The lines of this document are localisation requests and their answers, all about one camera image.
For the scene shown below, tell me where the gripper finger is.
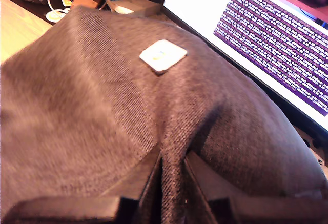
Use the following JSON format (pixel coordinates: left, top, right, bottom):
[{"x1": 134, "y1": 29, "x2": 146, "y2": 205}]
[
  {"x1": 135, "y1": 153, "x2": 163, "y2": 224},
  {"x1": 183, "y1": 150, "x2": 242, "y2": 224}
]

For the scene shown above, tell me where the grey fabric backpack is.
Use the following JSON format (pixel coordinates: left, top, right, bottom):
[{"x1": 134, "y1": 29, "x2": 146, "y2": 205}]
[{"x1": 0, "y1": 5, "x2": 328, "y2": 224}]

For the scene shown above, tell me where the monitor with white screen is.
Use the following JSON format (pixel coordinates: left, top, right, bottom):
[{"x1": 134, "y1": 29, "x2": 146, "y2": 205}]
[{"x1": 162, "y1": 0, "x2": 328, "y2": 139}]

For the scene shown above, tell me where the white round charger puck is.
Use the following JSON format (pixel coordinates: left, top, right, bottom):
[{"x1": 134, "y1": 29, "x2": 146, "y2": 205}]
[{"x1": 45, "y1": 8, "x2": 69, "y2": 24}]

